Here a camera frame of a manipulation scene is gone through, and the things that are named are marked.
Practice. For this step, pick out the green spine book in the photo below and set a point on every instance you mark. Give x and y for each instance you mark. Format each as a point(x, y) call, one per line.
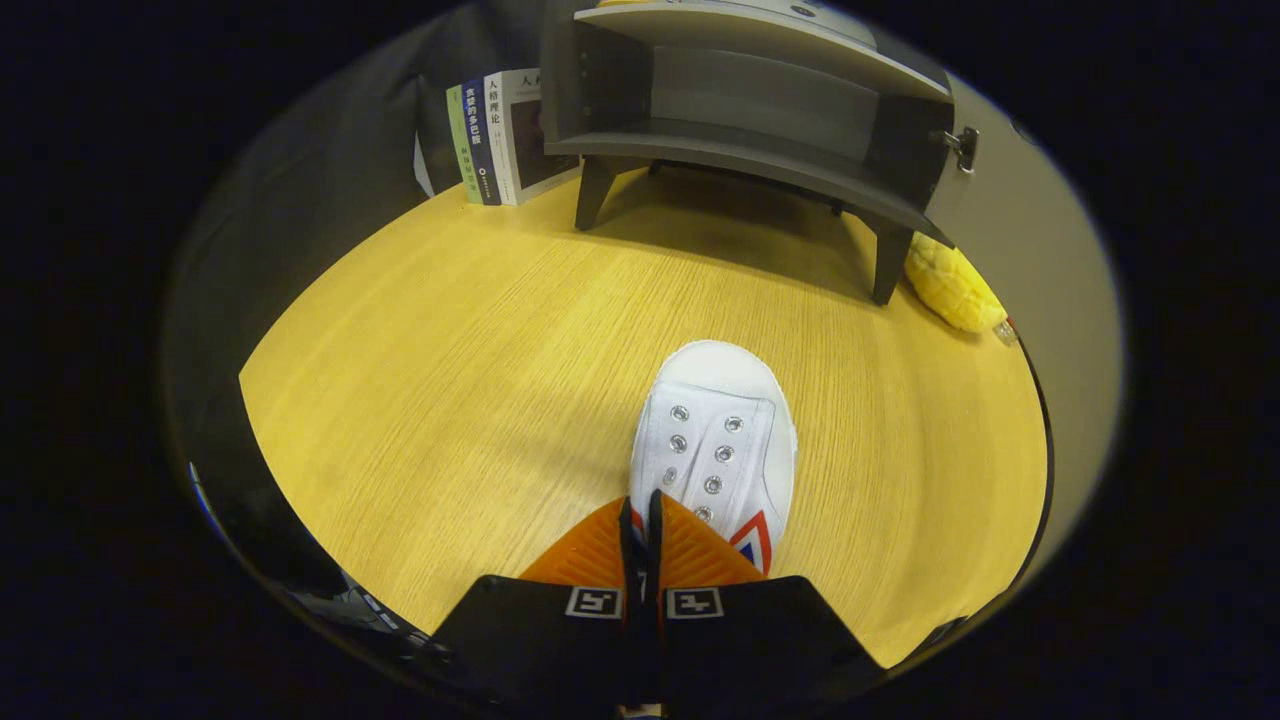
point(460, 150)

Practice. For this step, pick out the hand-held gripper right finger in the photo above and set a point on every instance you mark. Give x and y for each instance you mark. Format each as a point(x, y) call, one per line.
point(760, 640)

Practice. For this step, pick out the white canvas shoe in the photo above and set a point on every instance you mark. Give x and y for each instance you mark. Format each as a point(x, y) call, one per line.
point(715, 400)

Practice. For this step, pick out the clear plastic water bottle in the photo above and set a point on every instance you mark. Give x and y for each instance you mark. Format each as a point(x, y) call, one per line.
point(1005, 332)

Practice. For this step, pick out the dark grey shoe cabinet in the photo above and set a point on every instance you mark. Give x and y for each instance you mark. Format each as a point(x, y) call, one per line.
point(760, 100)

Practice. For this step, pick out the yellow plush toy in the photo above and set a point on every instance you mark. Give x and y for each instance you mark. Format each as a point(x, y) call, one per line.
point(950, 285)

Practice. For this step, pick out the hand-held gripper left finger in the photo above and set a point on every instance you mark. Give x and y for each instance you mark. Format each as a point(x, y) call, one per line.
point(540, 630)

